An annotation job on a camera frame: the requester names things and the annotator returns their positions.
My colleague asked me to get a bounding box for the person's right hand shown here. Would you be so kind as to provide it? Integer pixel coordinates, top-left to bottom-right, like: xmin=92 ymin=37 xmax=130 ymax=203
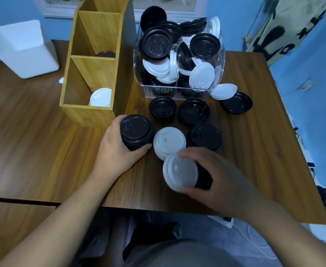
xmin=178 ymin=147 xmax=266 ymax=220

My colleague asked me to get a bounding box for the person's left hand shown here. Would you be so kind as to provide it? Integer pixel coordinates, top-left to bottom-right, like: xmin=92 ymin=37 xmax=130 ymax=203
xmin=95 ymin=115 xmax=153 ymax=181

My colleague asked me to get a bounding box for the wooden three-compartment organizer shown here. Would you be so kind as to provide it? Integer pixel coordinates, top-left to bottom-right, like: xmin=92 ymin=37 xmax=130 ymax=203
xmin=59 ymin=0 xmax=137 ymax=128

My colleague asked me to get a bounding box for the white domed cup lid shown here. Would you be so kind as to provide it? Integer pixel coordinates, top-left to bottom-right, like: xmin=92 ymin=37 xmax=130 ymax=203
xmin=153 ymin=127 xmax=187 ymax=162

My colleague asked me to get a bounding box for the short stack of black lids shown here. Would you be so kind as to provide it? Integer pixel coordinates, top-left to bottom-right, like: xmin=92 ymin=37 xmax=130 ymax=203
xmin=187 ymin=123 xmax=223 ymax=149

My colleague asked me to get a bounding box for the pile of black and white cup lids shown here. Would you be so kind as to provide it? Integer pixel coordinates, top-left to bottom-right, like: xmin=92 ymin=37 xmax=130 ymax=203
xmin=134 ymin=6 xmax=253 ymax=125

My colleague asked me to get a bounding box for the person's left forearm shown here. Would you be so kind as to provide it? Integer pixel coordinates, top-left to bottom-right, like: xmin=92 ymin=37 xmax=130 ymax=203
xmin=0 ymin=175 xmax=116 ymax=267

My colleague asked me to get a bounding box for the person's right forearm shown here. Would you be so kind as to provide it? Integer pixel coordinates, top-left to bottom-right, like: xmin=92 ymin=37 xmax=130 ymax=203
xmin=243 ymin=200 xmax=326 ymax=267

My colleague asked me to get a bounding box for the white foam box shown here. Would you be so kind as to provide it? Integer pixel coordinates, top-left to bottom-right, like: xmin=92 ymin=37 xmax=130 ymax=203
xmin=0 ymin=20 xmax=60 ymax=79

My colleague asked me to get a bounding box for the white power adapter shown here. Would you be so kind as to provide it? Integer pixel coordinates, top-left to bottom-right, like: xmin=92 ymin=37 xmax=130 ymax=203
xmin=207 ymin=215 xmax=234 ymax=229

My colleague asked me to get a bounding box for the dark shoe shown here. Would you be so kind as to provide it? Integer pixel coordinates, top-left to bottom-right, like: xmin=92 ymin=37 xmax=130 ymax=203
xmin=171 ymin=222 xmax=183 ymax=240

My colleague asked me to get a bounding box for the grey shirt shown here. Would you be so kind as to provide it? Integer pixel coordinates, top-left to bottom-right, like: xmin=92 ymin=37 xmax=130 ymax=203
xmin=123 ymin=239 xmax=244 ymax=267

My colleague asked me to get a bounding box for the clear plastic container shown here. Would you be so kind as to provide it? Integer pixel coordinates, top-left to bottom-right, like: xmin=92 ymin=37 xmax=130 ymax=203
xmin=133 ymin=24 xmax=226 ymax=100

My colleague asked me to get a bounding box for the cream tote bag black print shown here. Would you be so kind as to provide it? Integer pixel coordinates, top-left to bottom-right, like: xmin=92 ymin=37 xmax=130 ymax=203
xmin=245 ymin=0 xmax=326 ymax=67

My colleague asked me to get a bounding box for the white cable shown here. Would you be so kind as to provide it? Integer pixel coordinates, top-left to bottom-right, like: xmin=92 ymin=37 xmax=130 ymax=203
xmin=232 ymin=222 xmax=277 ymax=260

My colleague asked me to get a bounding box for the white wall socket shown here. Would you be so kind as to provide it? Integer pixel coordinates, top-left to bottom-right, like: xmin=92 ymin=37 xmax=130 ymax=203
xmin=297 ymin=79 xmax=313 ymax=92

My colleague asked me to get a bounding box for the white window frame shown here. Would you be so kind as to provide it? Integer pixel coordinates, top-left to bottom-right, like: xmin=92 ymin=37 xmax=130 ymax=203
xmin=32 ymin=0 xmax=209 ymax=23

